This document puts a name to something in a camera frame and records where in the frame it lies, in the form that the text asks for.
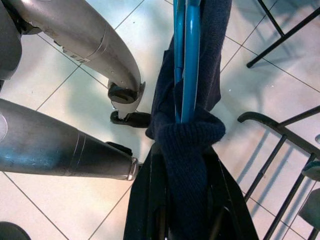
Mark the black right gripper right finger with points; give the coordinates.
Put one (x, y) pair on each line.
(230, 205)

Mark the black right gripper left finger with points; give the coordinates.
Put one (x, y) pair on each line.
(145, 200)

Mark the navy blue garment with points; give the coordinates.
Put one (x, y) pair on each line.
(190, 135)

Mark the blue plastic hanger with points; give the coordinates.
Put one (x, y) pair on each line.
(191, 50)

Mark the black metal clothes rack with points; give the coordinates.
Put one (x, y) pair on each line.
(262, 120)

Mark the grey right robot leg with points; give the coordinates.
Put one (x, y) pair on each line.
(50, 147)

